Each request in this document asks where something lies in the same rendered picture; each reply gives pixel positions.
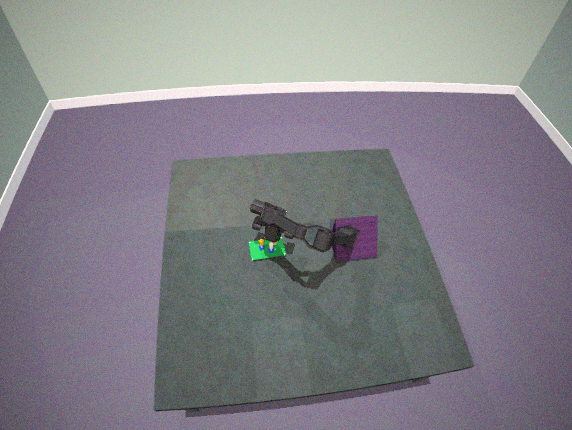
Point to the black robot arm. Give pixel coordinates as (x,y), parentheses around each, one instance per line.
(324,240)

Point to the green circuit board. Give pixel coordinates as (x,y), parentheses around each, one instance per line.
(261,249)

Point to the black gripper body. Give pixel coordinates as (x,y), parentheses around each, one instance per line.
(257,226)

